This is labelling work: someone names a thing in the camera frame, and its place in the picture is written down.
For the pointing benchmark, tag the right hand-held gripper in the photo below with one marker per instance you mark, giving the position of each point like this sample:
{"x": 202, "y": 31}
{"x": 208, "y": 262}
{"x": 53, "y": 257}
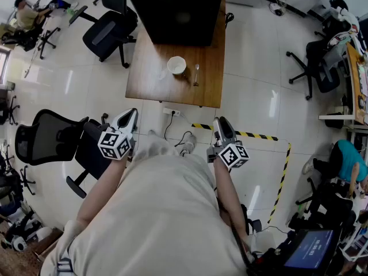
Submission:
{"x": 233, "y": 155}

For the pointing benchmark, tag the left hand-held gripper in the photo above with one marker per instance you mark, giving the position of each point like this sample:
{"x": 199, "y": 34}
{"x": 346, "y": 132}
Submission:
{"x": 113, "y": 147}

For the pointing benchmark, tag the metal spoon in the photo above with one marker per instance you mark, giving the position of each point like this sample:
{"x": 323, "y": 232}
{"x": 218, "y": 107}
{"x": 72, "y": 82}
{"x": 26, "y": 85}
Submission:
{"x": 196, "y": 75}

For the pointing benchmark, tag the white cup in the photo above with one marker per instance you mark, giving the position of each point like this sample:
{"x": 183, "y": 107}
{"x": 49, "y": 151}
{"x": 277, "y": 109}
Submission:
{"x": 176, "y": 65}

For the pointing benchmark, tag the person's right forearm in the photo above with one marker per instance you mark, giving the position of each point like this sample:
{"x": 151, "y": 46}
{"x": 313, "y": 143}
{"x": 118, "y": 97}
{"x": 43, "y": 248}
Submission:
{"x": 227, "y": 194}

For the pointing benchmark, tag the person's left forearm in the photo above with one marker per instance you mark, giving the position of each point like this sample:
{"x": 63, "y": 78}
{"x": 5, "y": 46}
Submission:
{"x": 103, "y": 185}

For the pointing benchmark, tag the person's light trousers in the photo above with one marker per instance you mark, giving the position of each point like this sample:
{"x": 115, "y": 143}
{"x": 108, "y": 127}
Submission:
{"x": 153, "y": 147}

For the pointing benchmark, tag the person's grey shoe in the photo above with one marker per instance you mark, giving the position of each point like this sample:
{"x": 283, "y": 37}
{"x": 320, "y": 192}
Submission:
{"x": 188, "y": 144}

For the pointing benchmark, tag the white power strip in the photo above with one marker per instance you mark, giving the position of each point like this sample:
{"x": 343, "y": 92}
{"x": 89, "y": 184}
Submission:
{"x": 171, "y": 111}

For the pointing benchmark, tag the yellow black floor tape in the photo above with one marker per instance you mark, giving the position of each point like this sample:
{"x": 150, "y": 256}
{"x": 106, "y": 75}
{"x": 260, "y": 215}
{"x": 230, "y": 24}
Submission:
{"x": 283, "y": 177}

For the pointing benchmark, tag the black mesh office chair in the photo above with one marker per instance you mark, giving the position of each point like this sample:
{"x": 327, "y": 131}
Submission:
{"x": 46, "y": 138}

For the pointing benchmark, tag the black padded office chair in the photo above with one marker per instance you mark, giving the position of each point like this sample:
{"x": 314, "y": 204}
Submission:
{"x": 106, "y": 33}

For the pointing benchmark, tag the person's beige shirt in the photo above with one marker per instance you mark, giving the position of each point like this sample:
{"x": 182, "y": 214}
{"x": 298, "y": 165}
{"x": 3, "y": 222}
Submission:
{"x": 149, "y": 220}

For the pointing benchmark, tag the black waste bin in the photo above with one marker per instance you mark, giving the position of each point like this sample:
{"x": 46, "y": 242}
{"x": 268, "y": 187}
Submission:
{"x": 335, "y": 121}

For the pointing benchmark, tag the black office chair with clothes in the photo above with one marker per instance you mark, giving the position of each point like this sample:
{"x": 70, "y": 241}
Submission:
{"x": 319, "y": 65}

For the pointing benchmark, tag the large black box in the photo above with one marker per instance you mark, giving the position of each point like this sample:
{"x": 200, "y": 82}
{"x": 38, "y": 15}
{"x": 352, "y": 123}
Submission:
{"x": 178, "y": 13}

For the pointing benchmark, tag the wooden side desk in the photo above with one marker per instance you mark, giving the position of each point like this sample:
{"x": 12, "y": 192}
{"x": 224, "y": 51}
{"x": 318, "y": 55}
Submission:
{"x": 356, "y": 82}

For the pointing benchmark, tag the black tablet screen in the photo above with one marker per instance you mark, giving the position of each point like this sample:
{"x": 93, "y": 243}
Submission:
{"x": 312, "y": 249}

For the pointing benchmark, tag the white black machine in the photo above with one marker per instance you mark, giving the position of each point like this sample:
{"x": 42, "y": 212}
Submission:
{"x": 21, "y": 234}

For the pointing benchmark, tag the white patterned garment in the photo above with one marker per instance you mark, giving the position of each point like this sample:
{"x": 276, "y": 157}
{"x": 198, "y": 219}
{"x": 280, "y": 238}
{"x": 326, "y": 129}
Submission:
{"x": 343, "y": 24}

